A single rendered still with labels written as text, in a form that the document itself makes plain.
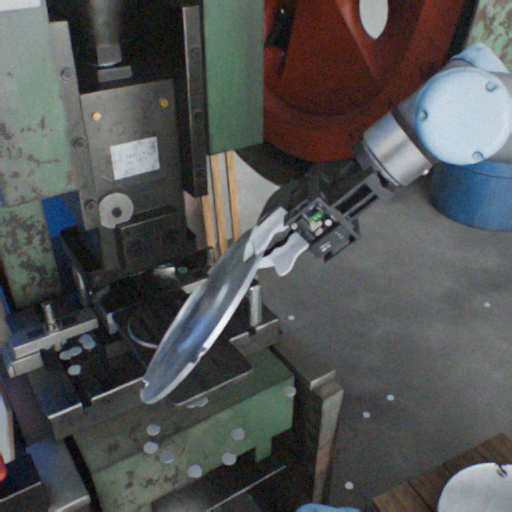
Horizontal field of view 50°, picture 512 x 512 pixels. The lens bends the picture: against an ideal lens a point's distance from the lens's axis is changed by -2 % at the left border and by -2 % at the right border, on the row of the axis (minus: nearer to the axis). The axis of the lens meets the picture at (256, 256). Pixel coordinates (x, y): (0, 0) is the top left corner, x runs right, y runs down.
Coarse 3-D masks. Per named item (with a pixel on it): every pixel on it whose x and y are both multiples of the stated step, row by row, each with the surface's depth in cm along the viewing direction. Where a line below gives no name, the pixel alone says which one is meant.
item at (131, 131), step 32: (128, 64) 79; (96, 96) 73; (128, 96) 76; (160, 96) 78; (96, 128) 75; (128, 128) 78; (160, 128) 81; (96, 160) 77; (128, 160) 80; (160, 160) 83; (96, 192) 80; (128, 192) 82; (160, 192) 86; (128, 224) 82; (160, 224) 85; (96, 256) 88; (128, 256) 84; (160, 256) 88
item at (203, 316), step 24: (240, 240) 86; (216, 264) 90; (240, 264) 76; (216, 288) 76; (240, 288) 64; (192, 312) 80; (216, 312) 70; (168, 336) 88; (192, 336) 72; (216, 336) 63; (168, 360) 77; (192, 360) 66; (168, 384) 69
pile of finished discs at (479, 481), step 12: (468, 468) 113; (480, 468) 114; (492, 468) 114; (504, 468) 114; (456, 480) 112; (468, 480) 112; (480, 480) 111; (492, 480) 111; (504, 480) 111; (444, 492) 109; (456, 492) 109; (468, 492) 109; (480, 492) 109; (492, 492) 109; (504, 492) 109; (444, 504) 107; (456, 504) 107; (468, 504) 107; (480, 504) 107; (492, 504) 106; (504, 504) 106
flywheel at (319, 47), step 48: (288, 0) 97; (336, 0) 87; (432, 0) 68; (288, 48) 101; (336, 48) 90; (384, 48) 82; (432, 48) 70; (288, 96) 106; (336, 96) 94; (384, 96) 80; (288, 144) 105; (336, 144) 93
